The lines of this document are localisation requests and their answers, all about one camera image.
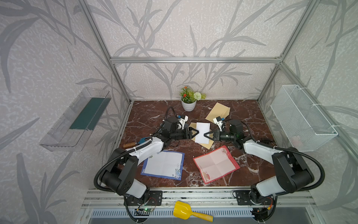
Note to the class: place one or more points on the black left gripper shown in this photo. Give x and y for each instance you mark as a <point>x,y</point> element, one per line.
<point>190,133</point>

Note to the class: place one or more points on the white ribbed flower pot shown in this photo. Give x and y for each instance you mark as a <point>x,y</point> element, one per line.
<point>188,107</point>

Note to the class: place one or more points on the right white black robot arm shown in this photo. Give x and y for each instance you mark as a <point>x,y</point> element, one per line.
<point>294,170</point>

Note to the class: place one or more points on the blue bordered letter paper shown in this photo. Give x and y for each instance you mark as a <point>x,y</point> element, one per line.
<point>202,129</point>

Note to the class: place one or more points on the clear acrylic wall shelf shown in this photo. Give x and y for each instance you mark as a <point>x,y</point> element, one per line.
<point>74,128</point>

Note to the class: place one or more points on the white wire mesh basket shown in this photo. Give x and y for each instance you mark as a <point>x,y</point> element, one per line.
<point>304,124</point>

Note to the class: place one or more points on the yellow plastic scoop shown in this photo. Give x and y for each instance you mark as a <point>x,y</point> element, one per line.
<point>183,211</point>

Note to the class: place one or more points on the cream yellow envelope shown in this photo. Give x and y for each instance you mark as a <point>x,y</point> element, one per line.
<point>210,143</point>
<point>219,110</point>

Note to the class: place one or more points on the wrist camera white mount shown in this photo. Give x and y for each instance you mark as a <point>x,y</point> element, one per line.
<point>220,122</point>
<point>182,119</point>

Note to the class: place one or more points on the artificial flower plant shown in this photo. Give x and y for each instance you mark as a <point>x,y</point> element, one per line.
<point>189,96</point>

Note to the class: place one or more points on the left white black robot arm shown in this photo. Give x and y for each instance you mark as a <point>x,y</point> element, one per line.
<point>118,173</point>

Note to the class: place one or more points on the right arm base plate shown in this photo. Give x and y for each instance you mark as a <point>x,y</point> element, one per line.
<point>251,197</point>

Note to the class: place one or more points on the green circuit board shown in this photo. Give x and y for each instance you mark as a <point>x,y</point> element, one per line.
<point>145,211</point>

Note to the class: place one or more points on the red bordered pink letter paper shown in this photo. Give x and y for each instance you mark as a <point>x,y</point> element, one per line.
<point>216,164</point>

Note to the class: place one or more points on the blue floral letter paper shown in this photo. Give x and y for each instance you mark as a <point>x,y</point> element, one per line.
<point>165,164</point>

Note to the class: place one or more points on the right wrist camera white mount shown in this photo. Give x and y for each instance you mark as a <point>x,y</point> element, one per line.
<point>220,122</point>

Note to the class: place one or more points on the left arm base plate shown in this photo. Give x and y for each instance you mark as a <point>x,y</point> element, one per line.
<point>150,197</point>

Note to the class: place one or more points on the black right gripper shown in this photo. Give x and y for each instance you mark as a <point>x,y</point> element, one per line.
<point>216,137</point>

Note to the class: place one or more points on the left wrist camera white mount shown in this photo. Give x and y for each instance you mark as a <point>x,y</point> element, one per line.
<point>182,119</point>

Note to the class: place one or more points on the teal handled tool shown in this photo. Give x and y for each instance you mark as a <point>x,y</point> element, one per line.
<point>133,144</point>

